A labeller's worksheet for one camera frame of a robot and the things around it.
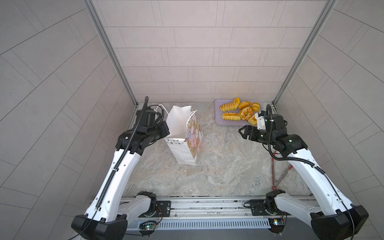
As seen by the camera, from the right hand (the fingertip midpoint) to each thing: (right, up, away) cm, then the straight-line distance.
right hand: (243, 131), depth 74 cm
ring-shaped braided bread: (+10, +10, +27) cm, 31 cm away
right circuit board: (+14, -42, -6) cm, 45 cm away
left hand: (-35, +3, -4) cm, 36 cm away
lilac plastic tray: (+24, +19, +43) cm, 53 cm away
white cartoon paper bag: (-28, -2, -12) cm, 31 cm away
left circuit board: (-45, -41, -10) cm, 61 cm away
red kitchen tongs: (+17, -29, +3) cm, 34 cm away
